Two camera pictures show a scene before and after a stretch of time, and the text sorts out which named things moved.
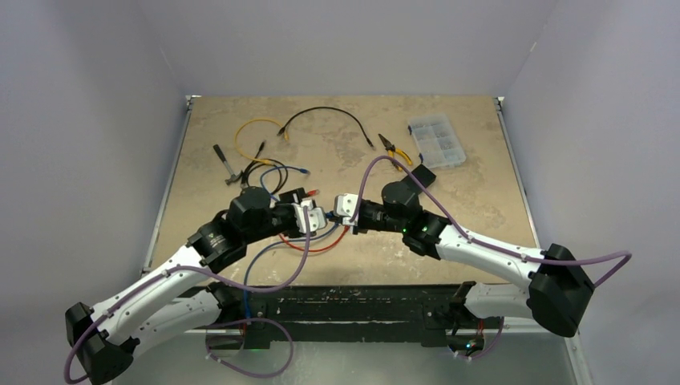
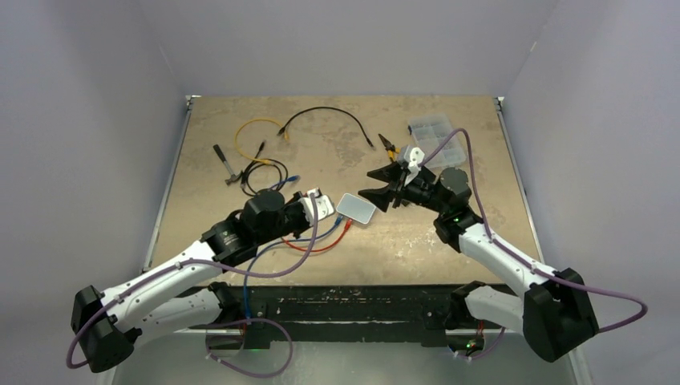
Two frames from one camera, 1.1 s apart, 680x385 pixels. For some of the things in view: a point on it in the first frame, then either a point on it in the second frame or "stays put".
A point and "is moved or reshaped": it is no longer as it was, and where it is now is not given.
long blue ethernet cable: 329,216 stays put
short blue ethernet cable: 302,170 is moved or reshaped
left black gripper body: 281,220 stays put
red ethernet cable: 314,192 stays put
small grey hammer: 233,176 stays put
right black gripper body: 376,219 to 418,191
